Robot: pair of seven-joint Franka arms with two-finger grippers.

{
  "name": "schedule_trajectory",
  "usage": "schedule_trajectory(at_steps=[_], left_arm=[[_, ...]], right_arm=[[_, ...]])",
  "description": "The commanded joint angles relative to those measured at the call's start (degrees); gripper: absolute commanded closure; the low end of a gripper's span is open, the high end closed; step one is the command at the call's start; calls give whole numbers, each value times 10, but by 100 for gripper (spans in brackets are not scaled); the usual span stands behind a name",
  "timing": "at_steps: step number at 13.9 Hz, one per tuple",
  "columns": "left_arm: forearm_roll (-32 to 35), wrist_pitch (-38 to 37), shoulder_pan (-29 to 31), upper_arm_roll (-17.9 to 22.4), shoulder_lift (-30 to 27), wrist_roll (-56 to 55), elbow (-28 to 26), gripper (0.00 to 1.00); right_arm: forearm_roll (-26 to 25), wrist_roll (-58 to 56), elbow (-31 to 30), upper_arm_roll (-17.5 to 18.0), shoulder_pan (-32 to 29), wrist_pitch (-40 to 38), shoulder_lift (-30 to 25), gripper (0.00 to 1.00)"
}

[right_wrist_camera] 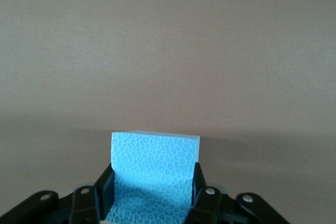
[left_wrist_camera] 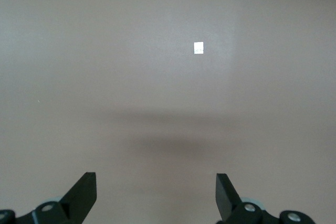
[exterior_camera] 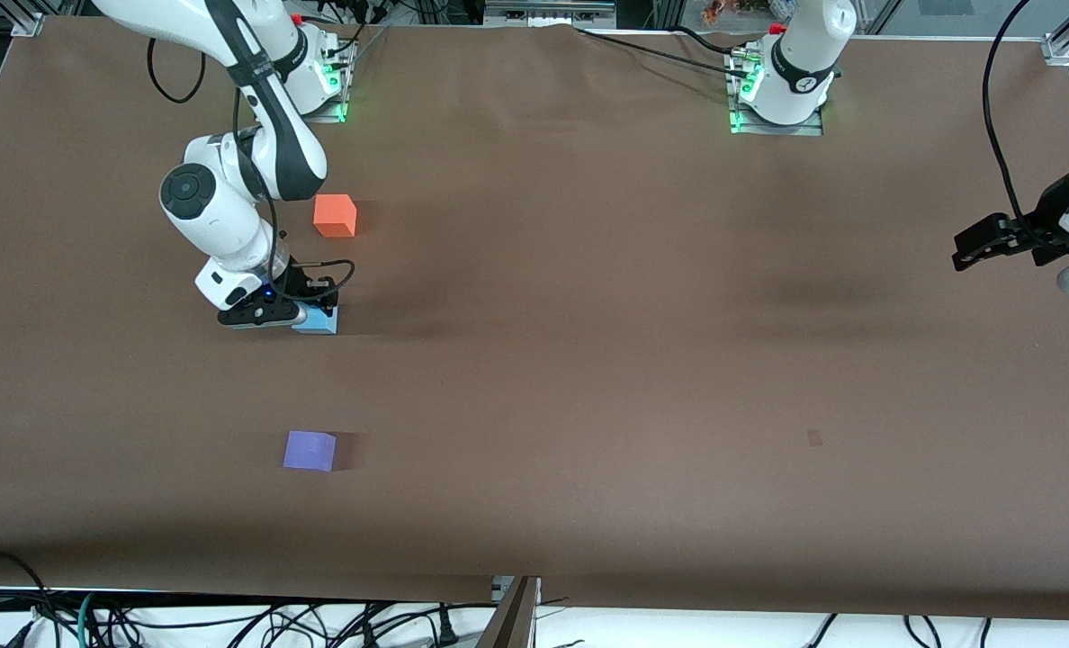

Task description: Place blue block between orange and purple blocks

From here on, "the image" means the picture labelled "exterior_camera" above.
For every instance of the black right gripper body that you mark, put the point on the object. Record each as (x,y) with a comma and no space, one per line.
(304,283)

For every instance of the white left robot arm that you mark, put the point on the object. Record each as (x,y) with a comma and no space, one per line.
(795,54)

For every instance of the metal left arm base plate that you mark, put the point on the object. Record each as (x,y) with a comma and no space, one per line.
(773,129)

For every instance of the grey equipment box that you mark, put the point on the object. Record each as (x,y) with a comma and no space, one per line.
(548,11)

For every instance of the orange coloured clutter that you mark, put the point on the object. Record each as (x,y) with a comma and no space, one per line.
(741,11)

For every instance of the purple foam block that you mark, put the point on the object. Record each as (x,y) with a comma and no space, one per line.
(308,452)

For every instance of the light blue foam block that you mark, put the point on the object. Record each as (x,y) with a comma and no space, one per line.
(318,322)

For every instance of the aluminium profile post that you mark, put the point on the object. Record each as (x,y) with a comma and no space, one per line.
(512,621)

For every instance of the brown paper table cover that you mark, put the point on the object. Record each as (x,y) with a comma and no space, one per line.
(534,360)

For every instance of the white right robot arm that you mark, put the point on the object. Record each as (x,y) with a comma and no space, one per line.
(220,216)

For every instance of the orange foam block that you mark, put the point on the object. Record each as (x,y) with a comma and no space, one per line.
(333,218)

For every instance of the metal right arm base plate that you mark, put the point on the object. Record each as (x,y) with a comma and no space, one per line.
(332,112)

